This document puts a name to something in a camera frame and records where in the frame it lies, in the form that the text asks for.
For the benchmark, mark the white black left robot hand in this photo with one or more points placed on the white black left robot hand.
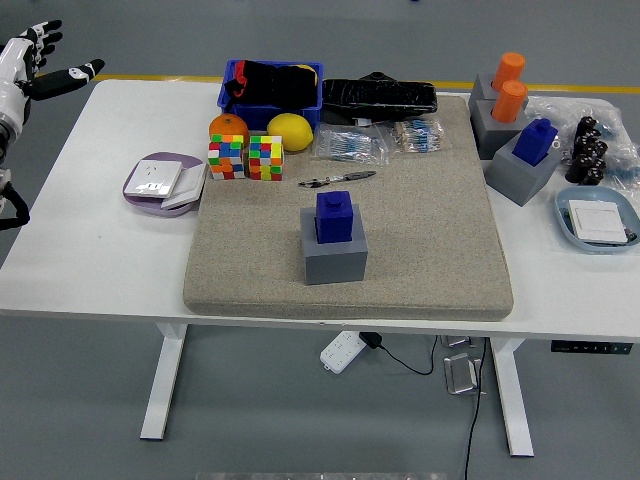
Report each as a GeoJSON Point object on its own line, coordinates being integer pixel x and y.
{"type": "Point", "coordinates": [12, 70]}

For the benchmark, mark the clear bag of blue parts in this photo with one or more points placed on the clear bag of blue parts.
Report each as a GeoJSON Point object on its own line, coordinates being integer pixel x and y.
{"type": "Point", "coordinates": [625, 160]}

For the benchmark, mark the yellow lemon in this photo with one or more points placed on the yellow lemon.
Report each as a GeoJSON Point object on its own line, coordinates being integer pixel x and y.
{"type": "Point", "coordinates": [290, 131]}

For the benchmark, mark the light blue tray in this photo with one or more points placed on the light blue tray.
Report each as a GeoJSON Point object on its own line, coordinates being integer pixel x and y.
{"type": "Point", "coordinates": [562, 202]}

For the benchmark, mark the grey-brown mat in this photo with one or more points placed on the grey-brown mat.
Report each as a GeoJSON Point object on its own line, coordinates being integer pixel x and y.
{"type": "Point", "coordinates": [425, 240]}

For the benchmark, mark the purple tray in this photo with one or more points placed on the purple tray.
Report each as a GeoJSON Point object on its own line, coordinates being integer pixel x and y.
{"type": "Point", "coordinates": [145, 206]}

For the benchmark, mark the metal bracket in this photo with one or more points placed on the metal bracket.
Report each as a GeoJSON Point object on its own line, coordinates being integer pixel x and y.
{"type": "Point", "coordinates": [457, 341]}
{"type": "Point", "coordinates": [461, 375]}

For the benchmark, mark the white wall socket panel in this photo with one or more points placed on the white wall socket panel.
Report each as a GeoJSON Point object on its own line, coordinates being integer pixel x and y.
{"type": "Point", "coordinates": [152, 177]}

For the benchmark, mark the blue plastic bin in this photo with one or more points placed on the blue plastic bin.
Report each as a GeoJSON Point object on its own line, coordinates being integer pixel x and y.
{"type": "Point", "coordinates": [260, 116]}

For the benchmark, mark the clear bag of blue resistors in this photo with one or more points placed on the clear bag of blue resistors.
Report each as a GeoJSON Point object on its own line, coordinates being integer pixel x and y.
{"type": "Point", "coordinates": [350, 142]}

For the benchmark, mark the blue square seal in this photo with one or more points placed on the blue square seal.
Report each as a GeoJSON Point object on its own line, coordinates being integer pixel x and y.
{"type": "Point", "coordinates": [335, 217]}
{"type": "Point", "coordinates": [534, 142]}

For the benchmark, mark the orange cylinder seal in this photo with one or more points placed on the orange cylinder seal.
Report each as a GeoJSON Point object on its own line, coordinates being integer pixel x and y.
{"type": "Point", "coordinates": [509, 102]}
{"type": "Point", "coordinates": [509, 67]}

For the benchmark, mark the orange fruit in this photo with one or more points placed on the orange fruit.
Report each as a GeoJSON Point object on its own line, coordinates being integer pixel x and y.
{"type": "Point", "coordinates": [227, 125]}

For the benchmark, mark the white table leg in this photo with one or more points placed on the white table leg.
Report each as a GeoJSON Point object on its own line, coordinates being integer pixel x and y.
{"type": "Point", "coordinates": [515, 400]}
{"type": "Point", "coordinates": [162, 380]}

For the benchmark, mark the clear bag of tan resistors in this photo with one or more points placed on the clear bag of tan resistors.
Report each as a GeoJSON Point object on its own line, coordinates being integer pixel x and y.
{"type": "Point", "coordinates": [417, 135]}

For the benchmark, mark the black silver pen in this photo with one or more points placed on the black silver pen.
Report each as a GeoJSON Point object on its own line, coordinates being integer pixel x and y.
{"type": "Point", "coordinates": [350, 176]}

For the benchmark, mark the black table control panel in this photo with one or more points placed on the black table control panel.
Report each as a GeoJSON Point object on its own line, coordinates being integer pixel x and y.
{"type": "Point", "coordinates": [590, 347]}

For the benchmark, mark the black plastic wrapped package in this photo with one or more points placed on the black plastic wrapped package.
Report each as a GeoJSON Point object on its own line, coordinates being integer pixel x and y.
{"type": "Point", "coordinates": [380, 97]}

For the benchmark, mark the yellow round object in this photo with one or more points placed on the yellow round object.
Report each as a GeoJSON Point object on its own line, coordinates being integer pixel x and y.
{"type": "Point", "coordinates": [314, 75]}

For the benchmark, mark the green circuit board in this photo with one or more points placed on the green circuit board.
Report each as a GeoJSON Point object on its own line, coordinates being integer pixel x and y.
{"type": "Point", "coordinates": [632, 234]}

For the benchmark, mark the clear plastic bag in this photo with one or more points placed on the clear plastic bag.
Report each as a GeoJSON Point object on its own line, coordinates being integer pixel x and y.
{"type": "Point", "coordinates": [555, 110]}

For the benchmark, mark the white switch panel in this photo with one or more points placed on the white switch panel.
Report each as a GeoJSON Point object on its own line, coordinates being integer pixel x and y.
{"type": "Point", "coordinates": [597, 222]}
{"type": "Point", "coordinates": [192, 182]}

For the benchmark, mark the black power adapter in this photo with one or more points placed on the black power adapter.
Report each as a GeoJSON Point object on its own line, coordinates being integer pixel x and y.
{"type": "Point", "coordinates": [371, 340]}

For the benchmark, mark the white power strip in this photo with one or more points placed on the white power strip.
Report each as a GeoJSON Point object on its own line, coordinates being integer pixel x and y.
{"type": "Point", "coordinates": [342, 352]}

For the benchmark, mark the colourful puzzle cube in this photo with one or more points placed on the colourful puzzle cube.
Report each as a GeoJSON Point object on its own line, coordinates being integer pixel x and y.
{"type": "Point", "coordinates": [226, 157]}
{"type": "Point", "coordinates": [266, 157]}

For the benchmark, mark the black cloth with red trim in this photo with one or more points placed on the black cloth with red trim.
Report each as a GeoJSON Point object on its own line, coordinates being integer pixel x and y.
{"type": "Point", "coordinates": [280, 82]}

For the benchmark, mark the grey cube seal holder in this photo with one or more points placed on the grey cube seal holder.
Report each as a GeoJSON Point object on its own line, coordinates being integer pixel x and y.
{"type": "Point", "coordinates": [492, 137]}
{"type": "Point", "coordinates": [481, 87]}
{"type": "Point", "coordinates": [520, 182]}
{"type": "Point", "coordinates": [335, 262]}

